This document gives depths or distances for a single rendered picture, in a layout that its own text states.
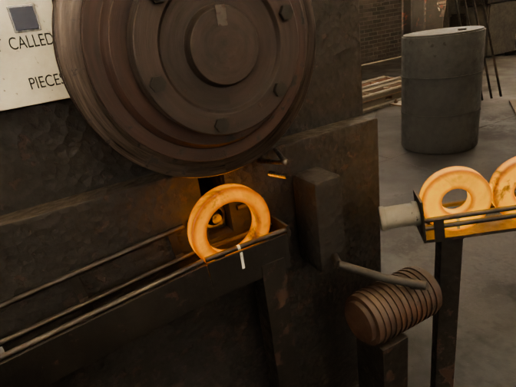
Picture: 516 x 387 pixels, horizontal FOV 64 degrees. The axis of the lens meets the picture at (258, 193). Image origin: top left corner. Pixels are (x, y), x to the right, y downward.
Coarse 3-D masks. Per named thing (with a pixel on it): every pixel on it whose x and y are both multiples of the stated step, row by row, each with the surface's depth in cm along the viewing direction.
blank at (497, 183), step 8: (512, 160) 92; (504, 168) 92; (512, 168) 91; (496, 176) 93; (504, 176) 92; (512, 176) 91; (496, 184) 93; (504, 184) 92; (512, 184) 92; (496, 192) 93; (504, 192) 93; (512, 192) 93; (496, 200) 94; (504, 200) 94; (512, 200) 94
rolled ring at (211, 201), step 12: (216, 192) 84; (228, 192) 85; (240, 192) 86; (252, 192) 87; (204, 204) 83; (216, 204) 84; (252, 204) 88; (264, 204) 90; (192, 216) 84; (204, 216) 84; (252, 216) 92; (264, 216) 91; (192, 228) 83; (204, 228) 84; (252, 228) 93; (264, 228) 91; (192, 240) 84; (204, 240) 85; (264, 240) 92; (204, 252) 86; (216, 252) 87
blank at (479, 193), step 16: (432, 176) 96; (448, 176) 93; (464, 176) 93; (480, 176) 92; (432, 192) 95; (480, 192) 94; (432, 208) 97; (464, 208) 97; (480, 208) 95; (432, 224) 98
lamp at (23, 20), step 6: (24, 6) 69; (30, 6) 70; (12, 12) 69; (18, 12) 69; (24, 12) 69; (30, 12) 70; (12, 18) 69; (18, 18) 69; (24, 18) 70; (30, 18) 70; (36, 18) 71; (18, 24) 70; (24, 24) 70; (30, 24) 70; (36, 24) 71; (18, 30) 70
